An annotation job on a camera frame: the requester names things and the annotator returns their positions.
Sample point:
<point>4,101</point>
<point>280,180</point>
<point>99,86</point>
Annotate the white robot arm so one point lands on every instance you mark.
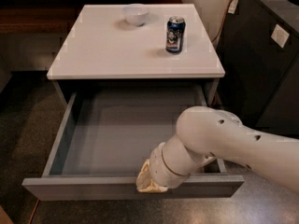
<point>204,134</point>

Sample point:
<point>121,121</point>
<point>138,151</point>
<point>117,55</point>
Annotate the white nightstand cabinet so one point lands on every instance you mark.
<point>102,45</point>

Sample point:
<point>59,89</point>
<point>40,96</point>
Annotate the white tag on cable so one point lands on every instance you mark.
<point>232,6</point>

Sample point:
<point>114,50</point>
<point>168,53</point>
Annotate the dark grey cabinet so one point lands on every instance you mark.
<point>261,82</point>

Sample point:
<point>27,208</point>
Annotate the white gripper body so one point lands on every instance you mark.
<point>161,171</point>

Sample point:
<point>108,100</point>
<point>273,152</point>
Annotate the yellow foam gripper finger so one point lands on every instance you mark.
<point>144,182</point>

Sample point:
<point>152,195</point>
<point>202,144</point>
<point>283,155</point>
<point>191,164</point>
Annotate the white label on cabinet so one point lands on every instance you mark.
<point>280,36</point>

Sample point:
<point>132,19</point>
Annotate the blue soda can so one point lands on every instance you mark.
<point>175,34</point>

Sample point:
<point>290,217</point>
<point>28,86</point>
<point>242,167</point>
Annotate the white ceramic bowl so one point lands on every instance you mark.
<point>136,14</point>

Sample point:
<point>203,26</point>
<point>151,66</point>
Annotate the grey top drawer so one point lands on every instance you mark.
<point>104,138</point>

